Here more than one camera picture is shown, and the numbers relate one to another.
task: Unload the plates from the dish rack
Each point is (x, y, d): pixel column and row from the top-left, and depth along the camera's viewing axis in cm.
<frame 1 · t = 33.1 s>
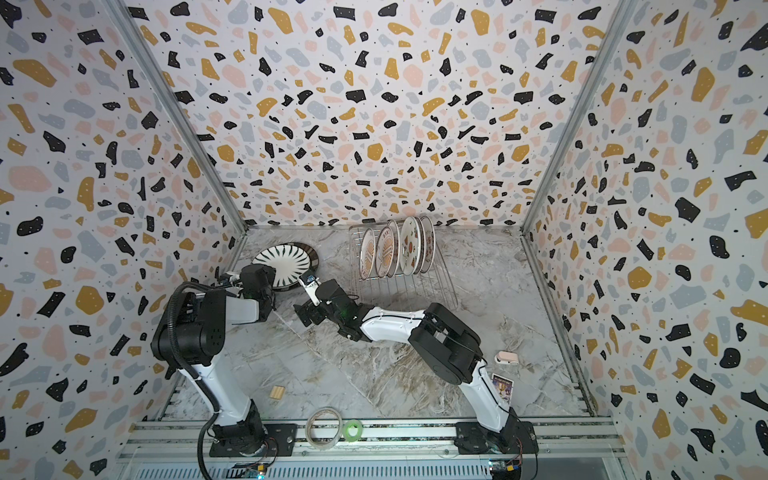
left hand: (263, 263, 99), fingers open
right hand: (300, 291, 85), fingers open
blue striped white plate: (289, 262, 111), point 2 cm above the table
small wooden block: (277, 392, 82), point 2 cm above the table
colourful card: (510, 386, 83), point 2 cm above the table

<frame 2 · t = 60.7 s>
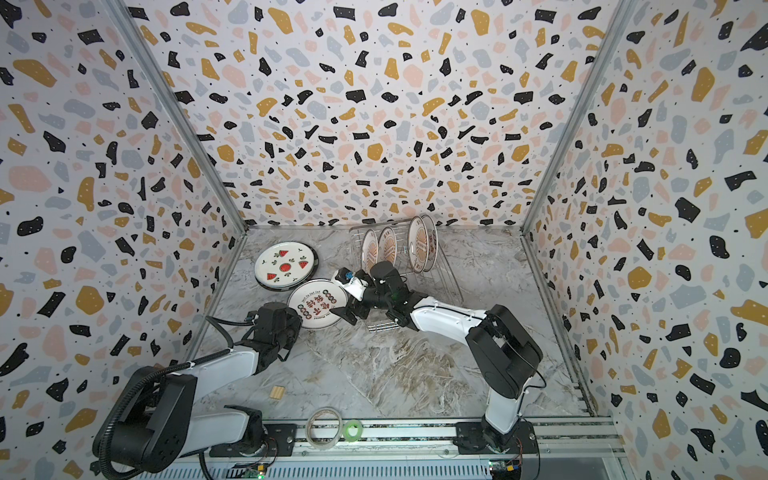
left hand: (301, 309, 91), fingers closed
right hand: (333, 289, 81), fingers open
watermelon blue rim plate: (285, 264, 108), point 3 cm above the table
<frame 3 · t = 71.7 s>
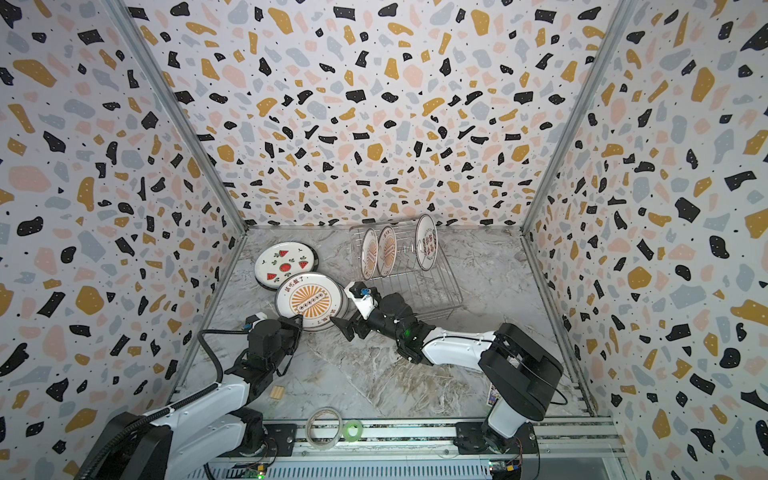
left hand: (304, 309, 86), fingers closed
right hand: (338, 301, 77), fingers open
orange sunburst plate: (315, 296, 95), point 8 cm above the table
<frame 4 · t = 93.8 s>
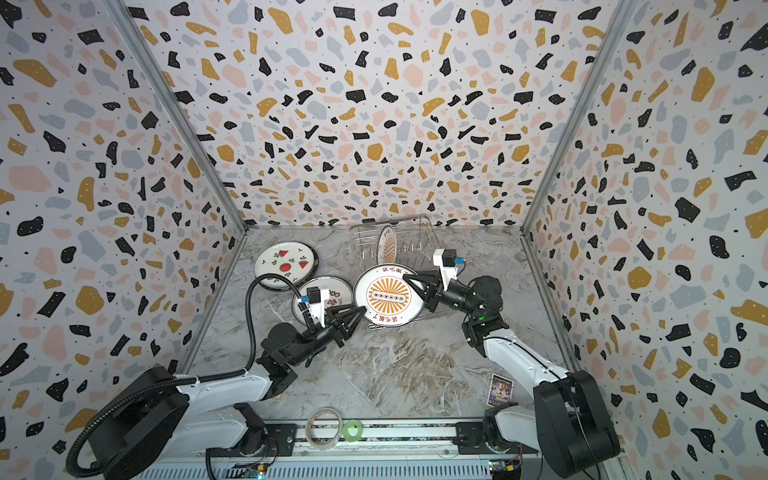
left hand: (362, 306, 71), fingers open
right hand: (402, 275, 70), fingers closed
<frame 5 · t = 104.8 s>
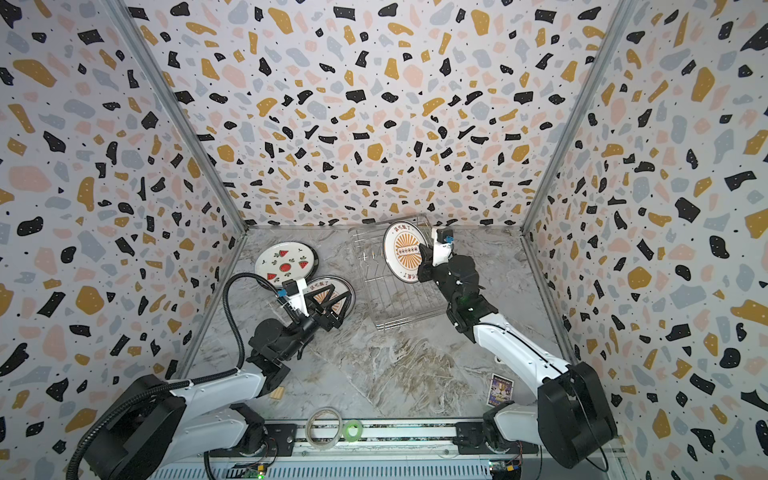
left hand: (340, 289, 73), fingers open
right hand: (417, 240, 77), fingers closed
